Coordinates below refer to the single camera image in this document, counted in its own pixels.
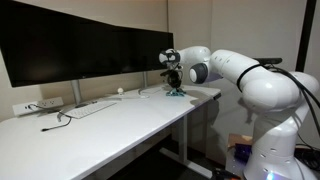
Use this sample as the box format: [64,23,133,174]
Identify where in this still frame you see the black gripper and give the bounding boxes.
[167,70,183,92]

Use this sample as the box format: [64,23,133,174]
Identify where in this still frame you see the blue terry towel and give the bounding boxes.
[165,87,186,98]

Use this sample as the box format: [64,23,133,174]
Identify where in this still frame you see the white robot base platform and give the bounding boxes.
[225,146,254,180]

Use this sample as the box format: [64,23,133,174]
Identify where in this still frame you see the white desk leg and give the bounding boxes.
[159,114,214,179]

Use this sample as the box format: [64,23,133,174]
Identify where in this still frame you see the grey monitor stand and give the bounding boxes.
[142,70,150,88]
[70,79,89,108]

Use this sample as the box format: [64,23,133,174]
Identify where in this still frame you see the small white ball figure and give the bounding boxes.
[116,87,126,101]

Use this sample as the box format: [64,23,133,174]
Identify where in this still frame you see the cardboard box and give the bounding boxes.
[228,133,254,148]

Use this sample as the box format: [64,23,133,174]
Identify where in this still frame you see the white keyboard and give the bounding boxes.
[63,99,118,120]

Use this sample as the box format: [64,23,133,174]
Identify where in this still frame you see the blue electronic device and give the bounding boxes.
[234,143,252,164]

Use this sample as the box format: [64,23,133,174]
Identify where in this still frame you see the large black monitor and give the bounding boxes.
[0,0,124,88]

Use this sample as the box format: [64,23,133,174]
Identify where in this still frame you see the white power strip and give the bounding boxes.
[12,96,65,117]

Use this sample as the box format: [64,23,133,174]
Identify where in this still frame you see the black vertical pole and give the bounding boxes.
[295,0,318,73]

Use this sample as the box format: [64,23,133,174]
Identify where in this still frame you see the white desk cable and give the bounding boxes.
[138,84,169,95]

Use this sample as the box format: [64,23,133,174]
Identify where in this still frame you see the black bar camera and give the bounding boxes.
[253,57,283,66]

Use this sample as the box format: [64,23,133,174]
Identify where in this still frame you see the black desk cable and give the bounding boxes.
[40,111,73,132]

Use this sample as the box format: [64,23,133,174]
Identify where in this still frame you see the black floor cables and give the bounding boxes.
[293,143,320,174]

